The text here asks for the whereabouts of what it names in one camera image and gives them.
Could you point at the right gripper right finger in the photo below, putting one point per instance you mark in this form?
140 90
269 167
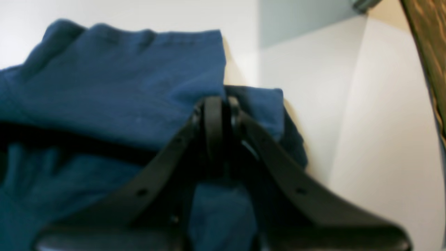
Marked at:
293 211

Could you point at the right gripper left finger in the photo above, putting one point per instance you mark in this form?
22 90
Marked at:
150 212

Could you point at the dark blue T-shirt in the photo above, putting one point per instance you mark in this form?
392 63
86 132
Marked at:
90 107

